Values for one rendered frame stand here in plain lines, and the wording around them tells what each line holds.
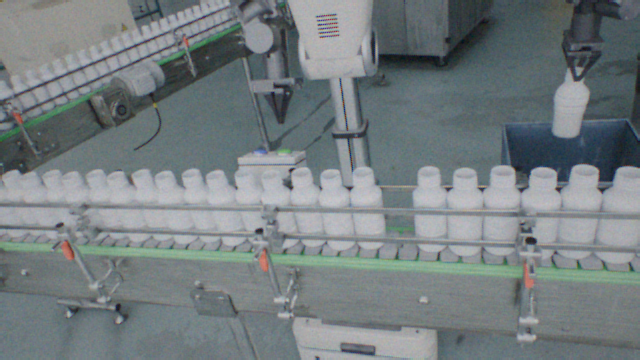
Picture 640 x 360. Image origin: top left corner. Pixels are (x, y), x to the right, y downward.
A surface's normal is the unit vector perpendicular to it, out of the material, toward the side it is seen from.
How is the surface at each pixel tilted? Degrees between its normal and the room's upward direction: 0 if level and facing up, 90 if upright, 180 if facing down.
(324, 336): 31
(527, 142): 90
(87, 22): 90
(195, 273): 90
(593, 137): 90
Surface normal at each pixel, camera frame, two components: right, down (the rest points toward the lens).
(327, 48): -0.24, 0.56
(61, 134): 0.84, 0.17
